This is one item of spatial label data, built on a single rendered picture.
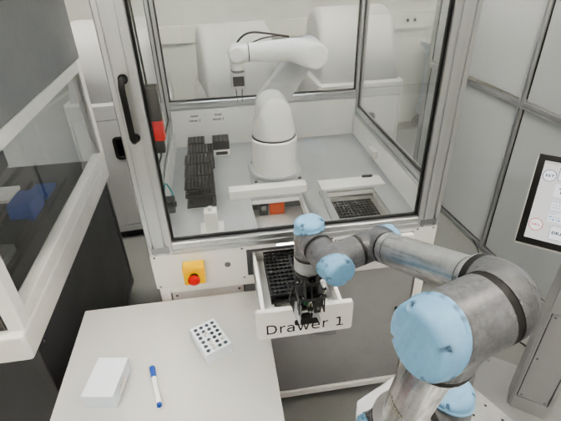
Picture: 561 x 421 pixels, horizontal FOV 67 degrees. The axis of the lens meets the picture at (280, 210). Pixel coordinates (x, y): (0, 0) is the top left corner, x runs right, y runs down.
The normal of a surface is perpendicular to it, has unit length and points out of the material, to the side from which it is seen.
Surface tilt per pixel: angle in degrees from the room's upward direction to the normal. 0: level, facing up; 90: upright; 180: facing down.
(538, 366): 90
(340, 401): 0
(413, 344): 86
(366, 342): 90
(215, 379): 0
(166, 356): 0
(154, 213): 90
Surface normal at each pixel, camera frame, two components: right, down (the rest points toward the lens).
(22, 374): 0.15, 0.52
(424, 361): -0.90, 0.19
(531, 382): -0.51, 0.47
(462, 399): 0.04, -0.87
